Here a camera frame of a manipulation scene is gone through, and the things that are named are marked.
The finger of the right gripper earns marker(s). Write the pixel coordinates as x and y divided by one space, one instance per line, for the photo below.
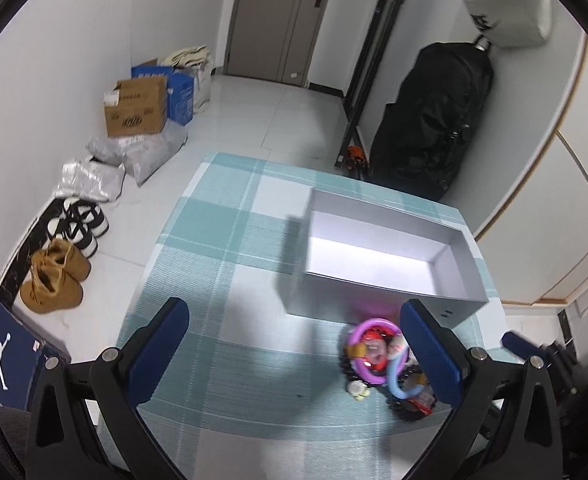
566 374

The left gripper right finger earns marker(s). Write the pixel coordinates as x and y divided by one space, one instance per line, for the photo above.
504 421

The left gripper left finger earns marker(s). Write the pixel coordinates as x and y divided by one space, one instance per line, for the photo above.
84 422

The red round hair clip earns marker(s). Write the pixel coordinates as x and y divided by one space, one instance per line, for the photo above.
376 341

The red round badge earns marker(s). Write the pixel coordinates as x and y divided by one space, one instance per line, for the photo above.
425 402

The blue Jordan shoe box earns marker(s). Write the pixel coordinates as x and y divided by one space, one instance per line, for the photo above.
23 353

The tan boot near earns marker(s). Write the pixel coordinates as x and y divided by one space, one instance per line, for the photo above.
50 289

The tan boot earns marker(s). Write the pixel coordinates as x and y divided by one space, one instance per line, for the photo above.
63 256
50 289

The tan boot far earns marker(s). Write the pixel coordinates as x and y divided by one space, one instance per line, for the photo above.
63 256

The teal plaid tablecloth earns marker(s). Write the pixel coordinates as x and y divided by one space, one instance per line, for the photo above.
253 392

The black white sneaker near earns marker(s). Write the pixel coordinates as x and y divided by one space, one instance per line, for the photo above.
75 232

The grey open cardboard box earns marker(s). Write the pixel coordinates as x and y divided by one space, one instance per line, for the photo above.
355 260

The silver plastic mail bag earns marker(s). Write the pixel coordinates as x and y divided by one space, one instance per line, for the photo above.
90 181

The black large backpack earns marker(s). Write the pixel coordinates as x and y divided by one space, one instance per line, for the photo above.
424 135

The grey plastic mail bag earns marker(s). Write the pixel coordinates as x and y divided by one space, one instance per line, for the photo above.
141 155

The orange black tool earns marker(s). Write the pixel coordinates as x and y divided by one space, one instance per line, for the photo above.
356 161

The brown cardboard box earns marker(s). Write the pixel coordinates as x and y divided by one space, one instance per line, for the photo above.
136 106

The blue cardboard box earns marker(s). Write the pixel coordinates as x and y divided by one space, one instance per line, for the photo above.
180 89

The white tote bag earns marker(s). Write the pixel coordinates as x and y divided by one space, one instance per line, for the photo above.
512 23

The beige canvas bag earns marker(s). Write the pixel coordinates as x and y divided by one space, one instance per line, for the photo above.
198 63

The black metal stand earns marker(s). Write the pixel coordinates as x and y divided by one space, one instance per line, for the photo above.
363 77

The grey brown door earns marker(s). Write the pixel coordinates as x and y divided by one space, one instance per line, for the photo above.
273 40

